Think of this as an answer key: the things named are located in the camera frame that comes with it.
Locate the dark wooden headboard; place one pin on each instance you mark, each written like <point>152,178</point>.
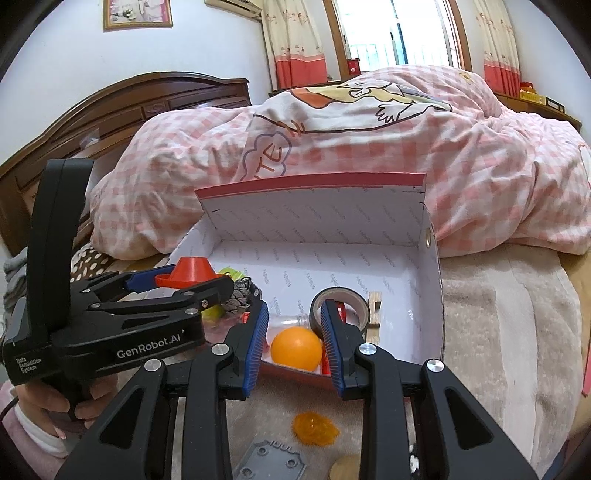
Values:
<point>115,106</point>

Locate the grey cloth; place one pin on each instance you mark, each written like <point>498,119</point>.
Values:
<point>14,281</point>

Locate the tan round disc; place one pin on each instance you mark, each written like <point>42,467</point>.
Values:
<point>346,467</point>

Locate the person's left hand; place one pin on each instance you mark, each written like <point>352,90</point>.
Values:
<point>46,406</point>

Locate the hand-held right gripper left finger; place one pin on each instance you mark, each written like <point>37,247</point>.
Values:
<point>256,353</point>

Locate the notched wooden piece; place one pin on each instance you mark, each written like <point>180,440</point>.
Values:
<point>375,318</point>

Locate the yellow box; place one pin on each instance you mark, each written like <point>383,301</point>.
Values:
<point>532,92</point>

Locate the black tape roll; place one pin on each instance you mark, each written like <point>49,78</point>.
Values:
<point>341,295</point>

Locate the pink checked quilt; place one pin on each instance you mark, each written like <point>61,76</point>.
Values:
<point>415,161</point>

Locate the small red box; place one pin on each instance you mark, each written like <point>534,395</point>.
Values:
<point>353,67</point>

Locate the dark wooden cabinet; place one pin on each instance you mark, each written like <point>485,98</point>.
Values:
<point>545,115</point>

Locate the person's left forearm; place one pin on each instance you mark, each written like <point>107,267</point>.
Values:
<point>23,447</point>

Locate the window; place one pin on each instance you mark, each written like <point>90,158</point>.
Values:
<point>397,32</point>

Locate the grey plastic plate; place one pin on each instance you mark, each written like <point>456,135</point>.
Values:
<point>272,461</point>

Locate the orange translucent plastic piece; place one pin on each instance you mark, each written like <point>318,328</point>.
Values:
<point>316,429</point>

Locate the white air conditioner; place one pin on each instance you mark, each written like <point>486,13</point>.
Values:
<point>235,7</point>

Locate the red cardboard box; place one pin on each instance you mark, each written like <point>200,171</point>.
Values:
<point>323,230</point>

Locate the clear plastic bottle red label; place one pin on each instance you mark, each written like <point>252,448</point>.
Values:
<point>288,321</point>

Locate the orange plastic funnel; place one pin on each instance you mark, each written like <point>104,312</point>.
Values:
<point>191,268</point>

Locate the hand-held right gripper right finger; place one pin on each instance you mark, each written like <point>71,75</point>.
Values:
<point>332,353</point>

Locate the black yellow long item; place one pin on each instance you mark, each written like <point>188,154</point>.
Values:
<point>556,104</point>

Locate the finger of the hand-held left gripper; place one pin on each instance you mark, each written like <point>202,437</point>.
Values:
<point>141,280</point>
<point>184,300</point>

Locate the cream red floral curtain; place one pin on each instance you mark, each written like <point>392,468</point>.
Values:
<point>498,46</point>
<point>295,46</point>

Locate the red flat item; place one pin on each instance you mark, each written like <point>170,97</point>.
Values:
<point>587,376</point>

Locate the orange ball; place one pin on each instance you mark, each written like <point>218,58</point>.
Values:
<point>295,348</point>

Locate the beige fleece blanket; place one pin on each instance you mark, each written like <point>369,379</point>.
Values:
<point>498,323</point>

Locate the framed wall picture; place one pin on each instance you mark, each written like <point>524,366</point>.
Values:
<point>137,14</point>

